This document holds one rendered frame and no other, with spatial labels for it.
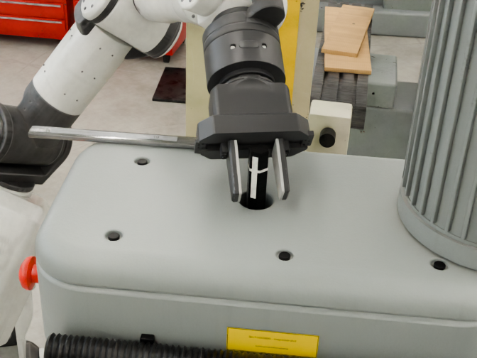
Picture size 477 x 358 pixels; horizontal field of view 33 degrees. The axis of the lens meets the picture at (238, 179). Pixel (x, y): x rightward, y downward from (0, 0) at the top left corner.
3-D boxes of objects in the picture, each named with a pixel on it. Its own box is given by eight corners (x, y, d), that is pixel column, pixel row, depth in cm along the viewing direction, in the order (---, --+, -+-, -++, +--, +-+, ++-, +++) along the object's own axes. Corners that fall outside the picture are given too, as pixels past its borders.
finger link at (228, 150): (239, 204, 84) (233, 153, 87) (242, 190, 81) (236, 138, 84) (223, 205, 84) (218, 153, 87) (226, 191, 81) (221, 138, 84)
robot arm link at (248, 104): (303, 165, 91) (289, 78, 97) (320, 121, 83) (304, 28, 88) (192, 170, 89) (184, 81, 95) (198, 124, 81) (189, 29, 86)
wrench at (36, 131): (25, 142, 95) (24, 136, 94) (35, 126, 98) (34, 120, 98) (231, 157, 94) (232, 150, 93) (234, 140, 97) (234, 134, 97)
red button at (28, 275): (17, 296, 94) (13, 269, 92) (28, 275, 97) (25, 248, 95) (45, 298, 94) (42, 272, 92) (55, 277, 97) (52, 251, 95)
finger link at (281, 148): (282, 189, 82) (275, 136, 85) (277, 203, 85) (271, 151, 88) (298, 188, 82) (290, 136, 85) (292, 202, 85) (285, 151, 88)
